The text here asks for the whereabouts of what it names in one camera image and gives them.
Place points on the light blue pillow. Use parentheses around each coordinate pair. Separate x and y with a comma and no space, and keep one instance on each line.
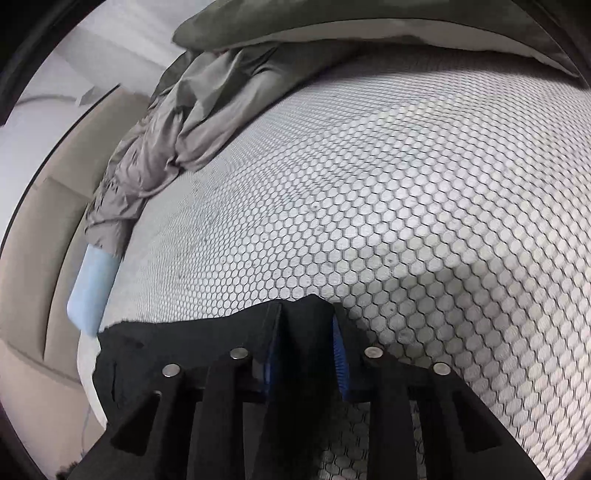
(92,286)

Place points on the honeycomb patterned mattress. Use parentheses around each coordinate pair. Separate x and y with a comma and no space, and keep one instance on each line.
(415,184)

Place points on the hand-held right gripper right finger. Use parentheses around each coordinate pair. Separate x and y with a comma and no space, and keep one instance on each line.
(339,360)

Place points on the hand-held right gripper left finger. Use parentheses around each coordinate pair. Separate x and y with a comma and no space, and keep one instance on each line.
(271,369)

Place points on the black pants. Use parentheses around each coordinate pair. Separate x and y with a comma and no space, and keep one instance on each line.
(304,346)

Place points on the beige padded headboard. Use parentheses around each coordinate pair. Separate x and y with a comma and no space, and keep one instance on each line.
(46,230)

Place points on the light grey blanket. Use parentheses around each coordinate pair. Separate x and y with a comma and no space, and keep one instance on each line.
(184,129)

